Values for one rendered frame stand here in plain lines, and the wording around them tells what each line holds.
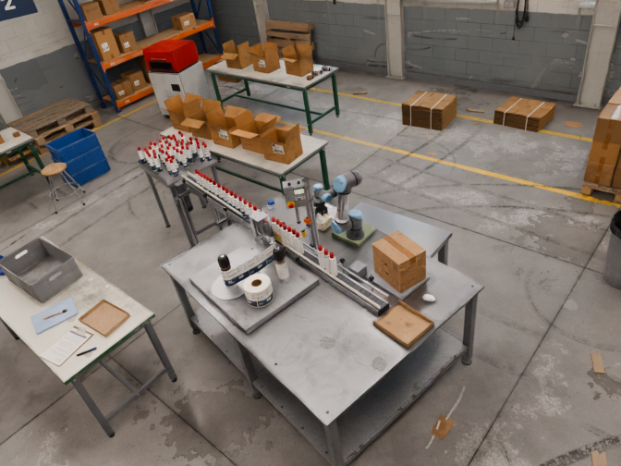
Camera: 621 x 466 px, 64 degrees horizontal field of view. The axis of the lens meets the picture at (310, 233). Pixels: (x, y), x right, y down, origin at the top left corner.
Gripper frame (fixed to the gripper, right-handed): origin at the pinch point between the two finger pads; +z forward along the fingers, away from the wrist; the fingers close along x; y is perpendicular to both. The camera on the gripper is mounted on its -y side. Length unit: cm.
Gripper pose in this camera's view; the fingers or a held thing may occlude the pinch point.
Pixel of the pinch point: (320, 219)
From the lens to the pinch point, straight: 428.2
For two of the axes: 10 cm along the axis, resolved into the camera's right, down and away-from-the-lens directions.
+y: 7.6, 3.2, -5.7
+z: 1.3, 7.8, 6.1
